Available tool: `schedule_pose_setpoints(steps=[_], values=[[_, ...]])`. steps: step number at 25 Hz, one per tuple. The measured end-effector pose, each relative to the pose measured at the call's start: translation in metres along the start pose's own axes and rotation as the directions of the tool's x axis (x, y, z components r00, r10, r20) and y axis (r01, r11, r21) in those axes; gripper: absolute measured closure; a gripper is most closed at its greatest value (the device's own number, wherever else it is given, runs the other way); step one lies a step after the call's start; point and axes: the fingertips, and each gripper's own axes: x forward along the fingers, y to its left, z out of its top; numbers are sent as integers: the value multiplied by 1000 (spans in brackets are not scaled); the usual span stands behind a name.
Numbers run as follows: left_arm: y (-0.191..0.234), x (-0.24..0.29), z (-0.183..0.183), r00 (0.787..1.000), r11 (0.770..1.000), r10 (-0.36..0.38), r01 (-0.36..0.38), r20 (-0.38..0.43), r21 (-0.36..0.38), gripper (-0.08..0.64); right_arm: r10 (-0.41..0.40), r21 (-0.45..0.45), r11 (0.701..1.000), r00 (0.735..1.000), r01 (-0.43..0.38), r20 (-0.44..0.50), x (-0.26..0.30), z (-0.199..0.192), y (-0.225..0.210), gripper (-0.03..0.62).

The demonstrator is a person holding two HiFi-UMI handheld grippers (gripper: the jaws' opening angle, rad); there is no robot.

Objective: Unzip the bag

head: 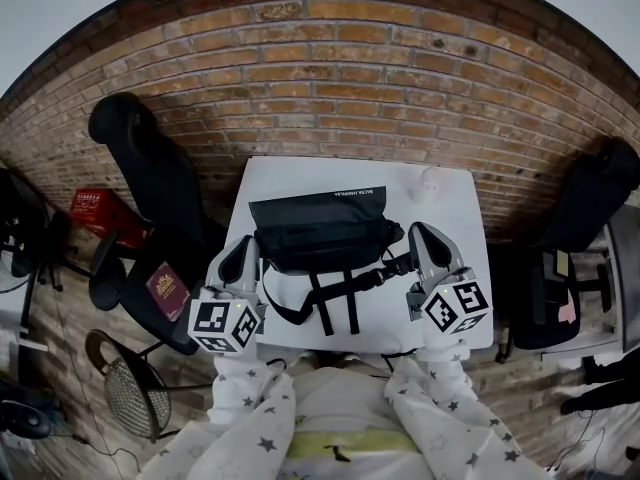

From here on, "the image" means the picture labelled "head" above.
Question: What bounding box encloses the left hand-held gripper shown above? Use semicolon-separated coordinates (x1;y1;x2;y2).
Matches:
187;235;269;357

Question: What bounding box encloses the black bag with straps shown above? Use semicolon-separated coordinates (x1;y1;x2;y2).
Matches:
248;185;417;337

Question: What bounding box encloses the maroon passport booklet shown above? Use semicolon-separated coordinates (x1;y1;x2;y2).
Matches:
145;262;190;324

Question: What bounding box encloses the grey desk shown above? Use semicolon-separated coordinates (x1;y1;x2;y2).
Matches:
541;203;640;364

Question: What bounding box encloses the wire mesh chair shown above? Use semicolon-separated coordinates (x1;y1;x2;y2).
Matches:
84;329;173;443

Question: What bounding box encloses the red cardboard box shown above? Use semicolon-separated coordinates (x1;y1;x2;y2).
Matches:
68;188;154;250

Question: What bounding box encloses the person's left forearm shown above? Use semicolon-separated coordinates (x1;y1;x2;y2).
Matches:
206;340;297;437

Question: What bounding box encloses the white crumpled plastic object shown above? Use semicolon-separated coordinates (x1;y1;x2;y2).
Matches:
408;166;450;205

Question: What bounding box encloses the person's torso in white clothing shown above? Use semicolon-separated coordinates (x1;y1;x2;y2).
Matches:
142;350;551;480

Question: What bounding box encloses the black office chair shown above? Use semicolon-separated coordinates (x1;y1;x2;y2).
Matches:
508;136;640;352
88;91;229;357

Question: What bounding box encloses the black shoe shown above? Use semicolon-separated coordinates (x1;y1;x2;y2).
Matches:
559;380;640;417

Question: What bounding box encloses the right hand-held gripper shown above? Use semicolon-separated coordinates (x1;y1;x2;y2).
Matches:
405;221;494;352

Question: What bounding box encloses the person's right forearm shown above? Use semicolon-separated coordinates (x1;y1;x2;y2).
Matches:
383;338;477;422

